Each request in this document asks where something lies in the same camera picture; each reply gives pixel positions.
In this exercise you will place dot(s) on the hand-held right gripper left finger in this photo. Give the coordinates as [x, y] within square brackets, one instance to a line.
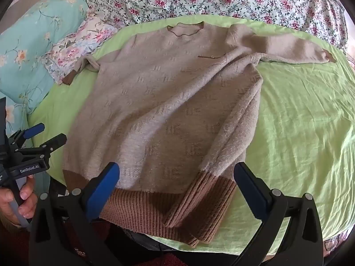
[104, 189]

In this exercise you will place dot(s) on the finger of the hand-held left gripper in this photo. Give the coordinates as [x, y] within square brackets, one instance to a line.
[33, 131]
[52, 143]

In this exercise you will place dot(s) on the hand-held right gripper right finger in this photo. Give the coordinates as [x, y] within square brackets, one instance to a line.
[249, 191]

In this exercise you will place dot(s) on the beige knit sweater brown trim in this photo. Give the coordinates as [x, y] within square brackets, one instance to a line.
[166, 102]

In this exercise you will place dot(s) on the person's left hand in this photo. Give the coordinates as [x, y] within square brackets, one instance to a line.
[26, 199]

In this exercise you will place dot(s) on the light green bed sheet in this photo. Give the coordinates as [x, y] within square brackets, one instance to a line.
[291, 130]

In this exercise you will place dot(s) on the small pastel floral pillow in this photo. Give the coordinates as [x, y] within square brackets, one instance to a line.
[80, 47]

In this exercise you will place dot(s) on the teal floral duvet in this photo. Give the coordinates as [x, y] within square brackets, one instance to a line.
[27, 33]

